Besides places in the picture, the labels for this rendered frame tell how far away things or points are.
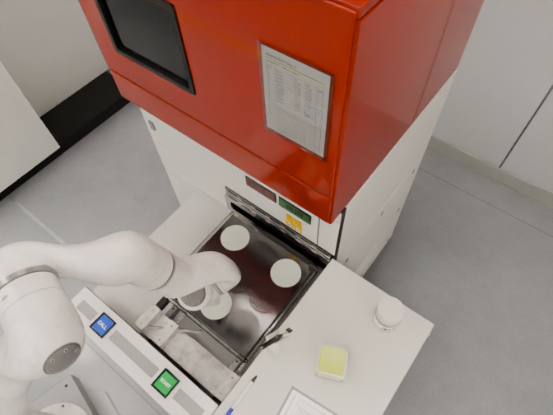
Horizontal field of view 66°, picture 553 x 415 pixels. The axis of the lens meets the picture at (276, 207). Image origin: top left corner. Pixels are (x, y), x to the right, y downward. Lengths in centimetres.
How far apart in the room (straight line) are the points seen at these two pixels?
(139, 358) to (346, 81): 94
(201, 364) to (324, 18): 100
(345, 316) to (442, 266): 132
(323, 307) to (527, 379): 140
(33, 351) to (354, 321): 84
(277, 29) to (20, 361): 65
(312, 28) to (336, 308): 82
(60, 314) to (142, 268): 15
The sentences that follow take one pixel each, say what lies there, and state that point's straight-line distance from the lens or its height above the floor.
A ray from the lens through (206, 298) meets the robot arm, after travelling 105.
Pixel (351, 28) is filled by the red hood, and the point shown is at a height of 178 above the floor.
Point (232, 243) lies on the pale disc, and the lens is 145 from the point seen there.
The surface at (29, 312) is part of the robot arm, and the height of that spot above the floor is 157.
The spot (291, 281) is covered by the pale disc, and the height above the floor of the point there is 90.
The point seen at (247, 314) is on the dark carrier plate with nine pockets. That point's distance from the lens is 135.
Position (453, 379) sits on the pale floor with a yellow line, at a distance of 233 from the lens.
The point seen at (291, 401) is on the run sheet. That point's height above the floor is 97.
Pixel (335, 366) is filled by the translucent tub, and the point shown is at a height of 103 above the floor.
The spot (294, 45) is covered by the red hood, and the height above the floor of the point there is 171.
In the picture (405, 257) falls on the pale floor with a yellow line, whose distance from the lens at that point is 249.
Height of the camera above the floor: 217
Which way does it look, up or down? 57 degrees down
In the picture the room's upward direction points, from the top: 4 degrees counter-clockwise
